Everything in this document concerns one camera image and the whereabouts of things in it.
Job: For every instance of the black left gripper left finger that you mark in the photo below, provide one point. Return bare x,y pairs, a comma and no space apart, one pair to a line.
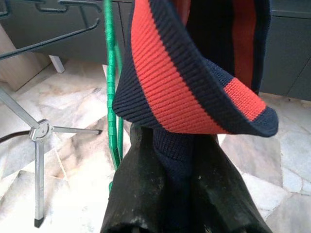
136,194

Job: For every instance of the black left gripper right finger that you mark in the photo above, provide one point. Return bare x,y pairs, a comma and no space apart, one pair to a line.
218,194

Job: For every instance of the dark shirt red striped collar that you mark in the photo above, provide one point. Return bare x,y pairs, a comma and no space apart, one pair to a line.
158,72

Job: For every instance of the green plastic hanger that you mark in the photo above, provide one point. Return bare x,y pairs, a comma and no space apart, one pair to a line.
111,72

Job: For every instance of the silver metal clothes rack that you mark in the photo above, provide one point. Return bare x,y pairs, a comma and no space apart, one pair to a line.
40,170

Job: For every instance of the black TV cabinet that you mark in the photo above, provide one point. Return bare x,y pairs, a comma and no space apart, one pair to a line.
77,48

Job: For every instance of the light wooden sideboard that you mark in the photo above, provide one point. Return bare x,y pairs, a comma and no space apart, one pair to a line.
24,72

